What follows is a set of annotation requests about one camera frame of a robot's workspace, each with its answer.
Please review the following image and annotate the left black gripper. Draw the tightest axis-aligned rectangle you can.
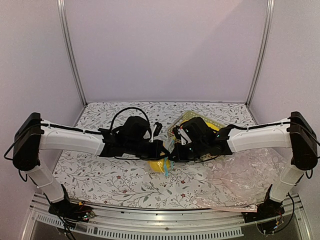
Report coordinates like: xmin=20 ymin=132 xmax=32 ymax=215
xmin=125 ymin=140 xmax=171 ymax=162

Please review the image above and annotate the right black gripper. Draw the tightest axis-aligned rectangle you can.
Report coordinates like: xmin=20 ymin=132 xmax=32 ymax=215
xmin=168 ymin=139 xmax=208 ymax=163

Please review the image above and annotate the clear zip top bag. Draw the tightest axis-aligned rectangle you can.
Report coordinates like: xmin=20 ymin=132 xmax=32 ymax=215
xmin=143 ymin=137 xmax=175 ymax=177

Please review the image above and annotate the yellow lemon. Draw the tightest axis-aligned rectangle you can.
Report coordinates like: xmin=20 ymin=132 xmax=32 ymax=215
xmin=148 ymin=158 xmax=173 ymax=175

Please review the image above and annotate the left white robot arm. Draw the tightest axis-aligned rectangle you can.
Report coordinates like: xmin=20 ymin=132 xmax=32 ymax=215
xmin=3 ymin=112 xmax=170 ymax=222

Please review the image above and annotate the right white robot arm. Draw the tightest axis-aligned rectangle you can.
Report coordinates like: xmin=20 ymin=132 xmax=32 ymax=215
xmin=168 ymin=111 xmax=320 ymax=222

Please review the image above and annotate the yellow banana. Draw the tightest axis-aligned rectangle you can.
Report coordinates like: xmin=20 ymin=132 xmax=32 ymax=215
xmin=204 ymin=119 xmax=224 ymax=131

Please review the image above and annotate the crumpled clear plastic sheet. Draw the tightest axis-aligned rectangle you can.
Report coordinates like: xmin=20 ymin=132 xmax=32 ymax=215
xmin=193 ymin=148 xmax=287 ymax=213

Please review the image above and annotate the floral table cloth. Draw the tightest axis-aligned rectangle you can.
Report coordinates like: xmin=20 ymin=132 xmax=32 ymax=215
xmin=53 ymin=102 xmax=254 ymax=209

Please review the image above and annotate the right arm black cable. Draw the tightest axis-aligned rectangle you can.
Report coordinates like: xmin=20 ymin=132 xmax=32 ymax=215
xmin=224 ymin=121 xmax=293 ymax=131

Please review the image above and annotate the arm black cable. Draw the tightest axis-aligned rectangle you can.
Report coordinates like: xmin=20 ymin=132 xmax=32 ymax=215
xmin=224 ymin=121 xmax=293 ymax=131
xmin=110 ymin=106 xmax=151 ymax=133

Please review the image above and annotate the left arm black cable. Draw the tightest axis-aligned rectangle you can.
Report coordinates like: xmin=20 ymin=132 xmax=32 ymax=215
xmin=110 ymin=106 xmax=151 ymax=133

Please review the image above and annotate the front aluminium rail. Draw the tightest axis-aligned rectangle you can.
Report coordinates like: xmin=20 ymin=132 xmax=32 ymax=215
xmin=21 ymin=193 xmax=313 ymax=240

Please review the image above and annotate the right aluminium frame post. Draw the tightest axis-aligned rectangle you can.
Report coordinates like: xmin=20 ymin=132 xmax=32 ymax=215
xmin=245 ymin=0 xmax=275 ymax=108

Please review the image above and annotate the aluminium frame post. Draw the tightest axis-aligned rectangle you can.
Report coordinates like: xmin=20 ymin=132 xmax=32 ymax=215
xmin=56 ymin=0 xmax=88 ymax=107
xmin=245 ymin=0 xmax=275 ymax=108

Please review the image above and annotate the left aluminium frame post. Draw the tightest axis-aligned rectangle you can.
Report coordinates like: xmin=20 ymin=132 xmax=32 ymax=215
xmin=56 ymin=0 xmax=88 ymax=107

